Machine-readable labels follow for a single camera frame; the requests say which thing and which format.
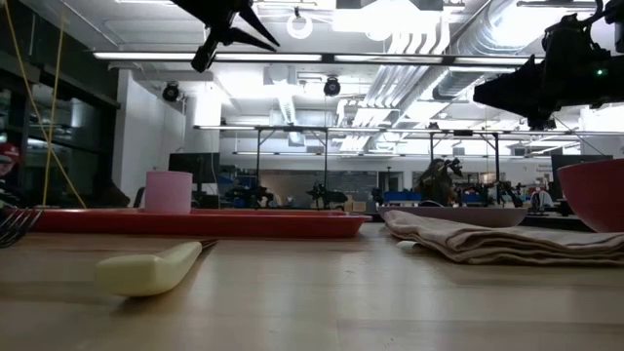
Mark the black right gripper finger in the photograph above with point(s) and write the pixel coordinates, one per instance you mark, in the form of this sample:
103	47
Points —
517	83
521	107

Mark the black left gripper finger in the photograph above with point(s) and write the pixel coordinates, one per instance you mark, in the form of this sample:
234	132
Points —
253	41
261	27

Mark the red plastic bowl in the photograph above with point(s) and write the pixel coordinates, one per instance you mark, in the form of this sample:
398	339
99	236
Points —
595	195

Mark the lilac plastic plate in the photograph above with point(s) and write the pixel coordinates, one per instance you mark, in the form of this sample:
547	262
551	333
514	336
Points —
453	217

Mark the beige cloth napkin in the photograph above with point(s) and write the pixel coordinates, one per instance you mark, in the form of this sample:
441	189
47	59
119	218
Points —
487	241

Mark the pink plastic cup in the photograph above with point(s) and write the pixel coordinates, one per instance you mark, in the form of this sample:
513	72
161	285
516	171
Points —
168	192

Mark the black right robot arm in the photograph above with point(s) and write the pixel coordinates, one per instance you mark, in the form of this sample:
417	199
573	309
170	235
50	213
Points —
615	19

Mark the black background robot arm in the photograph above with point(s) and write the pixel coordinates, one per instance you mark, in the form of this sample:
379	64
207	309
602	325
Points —
248	195
326	195

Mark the red plastic tray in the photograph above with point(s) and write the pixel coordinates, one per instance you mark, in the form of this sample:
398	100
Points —
195	224

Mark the long white light bar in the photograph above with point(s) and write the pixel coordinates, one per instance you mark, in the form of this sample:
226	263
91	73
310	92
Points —
268	57

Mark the black computer monitor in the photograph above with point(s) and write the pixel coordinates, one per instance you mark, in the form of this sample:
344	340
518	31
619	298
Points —
195	168
575	159

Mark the black ceiling spotlight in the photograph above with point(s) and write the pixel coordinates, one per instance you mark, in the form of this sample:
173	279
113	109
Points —
332	87
170	91

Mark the person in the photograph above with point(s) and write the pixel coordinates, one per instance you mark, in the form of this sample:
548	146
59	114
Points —
7	161
436	185

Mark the blue storage bin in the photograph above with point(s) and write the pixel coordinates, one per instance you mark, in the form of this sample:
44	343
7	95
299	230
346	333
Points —
400	196

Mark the cardboard box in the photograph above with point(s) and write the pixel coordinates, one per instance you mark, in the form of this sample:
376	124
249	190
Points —
355	205

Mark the silver ventilation duct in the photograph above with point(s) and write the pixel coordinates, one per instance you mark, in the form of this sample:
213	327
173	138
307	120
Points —
463	80

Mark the black metal rig frame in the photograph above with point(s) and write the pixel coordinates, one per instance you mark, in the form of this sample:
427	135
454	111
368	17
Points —
496	161
292	128

